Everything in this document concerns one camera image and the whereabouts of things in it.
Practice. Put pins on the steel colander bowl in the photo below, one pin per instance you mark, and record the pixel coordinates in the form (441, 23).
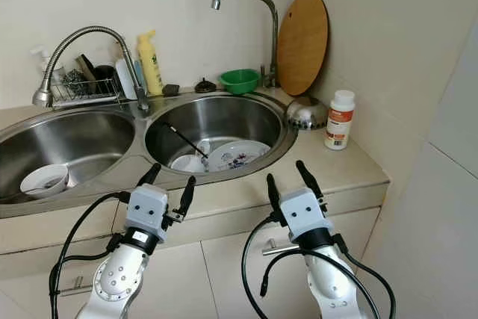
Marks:
(308, 113)

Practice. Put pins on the black sponge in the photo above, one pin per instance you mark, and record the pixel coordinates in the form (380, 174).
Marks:
(104, 75)

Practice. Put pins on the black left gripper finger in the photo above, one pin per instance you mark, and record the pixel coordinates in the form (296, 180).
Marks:
(149, 175)
(189, 194)

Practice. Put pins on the stainless steel double sink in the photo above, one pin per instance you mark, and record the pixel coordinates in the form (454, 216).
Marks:
(89, 136)

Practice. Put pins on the yellow detergent bottle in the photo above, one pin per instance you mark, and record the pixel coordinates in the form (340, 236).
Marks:
(149, 69)

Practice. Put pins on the tall steel gooseneck faucet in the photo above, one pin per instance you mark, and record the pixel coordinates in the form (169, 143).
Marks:
(273, 50)

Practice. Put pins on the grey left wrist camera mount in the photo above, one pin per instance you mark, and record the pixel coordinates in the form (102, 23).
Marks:
(146, 207)

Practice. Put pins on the white pump dispenser bottle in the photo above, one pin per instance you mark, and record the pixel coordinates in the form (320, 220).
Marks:
(39, 65)

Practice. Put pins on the black sink plug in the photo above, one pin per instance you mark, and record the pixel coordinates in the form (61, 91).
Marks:
(205, 87)

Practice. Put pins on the green plastic bowl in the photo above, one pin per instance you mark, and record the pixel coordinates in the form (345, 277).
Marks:
(240, 82)

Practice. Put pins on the white floral plate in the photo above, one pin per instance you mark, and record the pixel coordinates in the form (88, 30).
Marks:
(239, 156)

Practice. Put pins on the small dark block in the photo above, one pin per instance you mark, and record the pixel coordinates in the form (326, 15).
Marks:
(171, 90)

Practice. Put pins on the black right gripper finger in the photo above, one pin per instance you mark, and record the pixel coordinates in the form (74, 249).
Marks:
(309, 178)
(274, 198)

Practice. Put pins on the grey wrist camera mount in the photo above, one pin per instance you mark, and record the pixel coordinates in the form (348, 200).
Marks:
(146, 207)
(302, 208)

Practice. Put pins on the white bottle with orange label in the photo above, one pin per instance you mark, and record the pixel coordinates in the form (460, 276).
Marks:
(340, 119)

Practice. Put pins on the olive scouring sponge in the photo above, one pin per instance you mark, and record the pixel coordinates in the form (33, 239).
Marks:
(84, 65)

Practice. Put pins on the round wooden cutting board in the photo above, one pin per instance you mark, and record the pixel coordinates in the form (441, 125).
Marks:
(302, 42)

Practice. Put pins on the grey steel wool scrubber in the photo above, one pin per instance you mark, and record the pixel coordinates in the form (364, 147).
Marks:
(73, 84)

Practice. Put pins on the small plain white bowl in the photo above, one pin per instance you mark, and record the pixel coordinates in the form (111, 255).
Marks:
(187, 164)

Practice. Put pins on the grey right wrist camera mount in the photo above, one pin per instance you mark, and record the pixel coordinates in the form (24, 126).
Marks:
(302, 208)

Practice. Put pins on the thin black utensil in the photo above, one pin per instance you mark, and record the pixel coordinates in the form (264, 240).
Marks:
(183, 137)

